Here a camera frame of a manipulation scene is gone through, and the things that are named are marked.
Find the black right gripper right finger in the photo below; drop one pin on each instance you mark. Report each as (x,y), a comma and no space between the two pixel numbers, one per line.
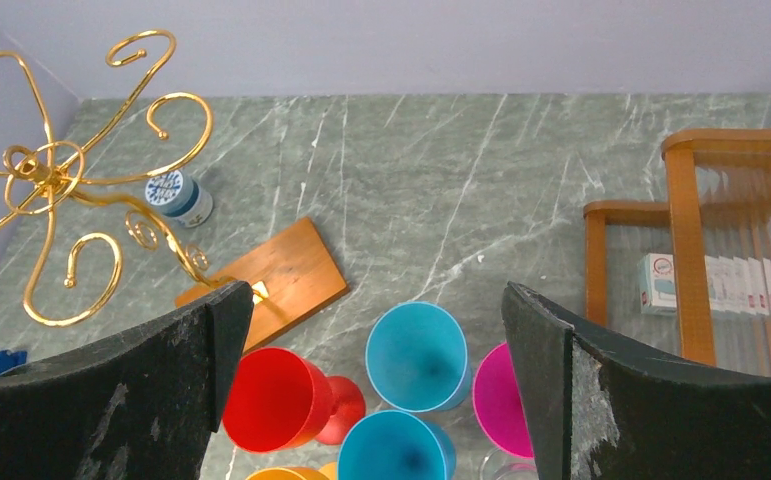
(601,405)

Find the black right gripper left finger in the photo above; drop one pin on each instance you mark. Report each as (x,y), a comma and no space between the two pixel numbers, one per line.
(139,404)

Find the pink wine glass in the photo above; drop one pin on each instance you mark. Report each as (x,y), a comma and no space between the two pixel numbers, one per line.
(497,403)

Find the red wine glass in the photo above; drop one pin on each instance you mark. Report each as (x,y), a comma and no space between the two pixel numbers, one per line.
(279,401)

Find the light blue wine glass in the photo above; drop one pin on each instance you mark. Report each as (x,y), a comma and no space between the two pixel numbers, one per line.
(417,358)

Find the yellow wine glass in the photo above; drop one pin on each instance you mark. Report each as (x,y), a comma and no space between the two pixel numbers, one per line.
(328,471)

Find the dark blue wine glass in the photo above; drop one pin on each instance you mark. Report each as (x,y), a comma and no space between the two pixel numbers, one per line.
(392,444)

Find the clear wine glass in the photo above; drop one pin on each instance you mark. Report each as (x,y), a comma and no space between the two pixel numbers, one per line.
(500,465)

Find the wooden rack base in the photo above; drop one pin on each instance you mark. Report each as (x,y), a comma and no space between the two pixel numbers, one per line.
(293,275)

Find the small white box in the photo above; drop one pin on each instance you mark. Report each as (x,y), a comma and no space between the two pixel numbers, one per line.
(657,288)

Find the blue clip tool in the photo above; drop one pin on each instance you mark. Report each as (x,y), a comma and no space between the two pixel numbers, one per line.
(11,359)

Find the wooden tiered shelf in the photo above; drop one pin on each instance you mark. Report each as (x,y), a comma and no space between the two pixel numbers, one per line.
(718,215)

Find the blue cleaning gel jar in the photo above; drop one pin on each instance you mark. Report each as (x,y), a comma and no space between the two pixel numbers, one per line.
(179,197)

